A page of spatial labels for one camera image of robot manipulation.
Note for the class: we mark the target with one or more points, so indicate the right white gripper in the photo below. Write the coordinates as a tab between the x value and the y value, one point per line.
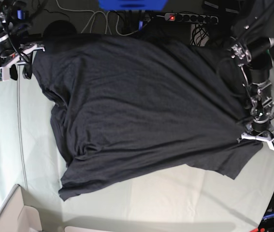
23	57

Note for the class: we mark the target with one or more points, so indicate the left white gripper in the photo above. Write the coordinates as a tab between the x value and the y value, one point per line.
260	128

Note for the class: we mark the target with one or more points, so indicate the black t-shirt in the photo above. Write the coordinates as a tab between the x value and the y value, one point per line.
125	107

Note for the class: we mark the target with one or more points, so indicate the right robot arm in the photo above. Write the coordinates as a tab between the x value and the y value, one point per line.
16	44

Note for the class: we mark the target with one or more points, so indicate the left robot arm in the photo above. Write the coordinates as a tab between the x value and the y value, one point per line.
253	37

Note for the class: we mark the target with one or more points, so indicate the green table cloth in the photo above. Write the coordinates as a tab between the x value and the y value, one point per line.
179	199

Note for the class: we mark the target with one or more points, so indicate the blue box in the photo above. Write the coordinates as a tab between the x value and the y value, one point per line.
125	5

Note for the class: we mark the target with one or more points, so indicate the cardboard box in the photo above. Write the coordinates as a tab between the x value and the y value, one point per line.
15	216

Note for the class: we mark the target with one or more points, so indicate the white power strip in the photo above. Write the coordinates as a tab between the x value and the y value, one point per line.
191	18

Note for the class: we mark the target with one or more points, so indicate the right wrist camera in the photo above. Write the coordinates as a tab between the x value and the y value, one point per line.
4	74

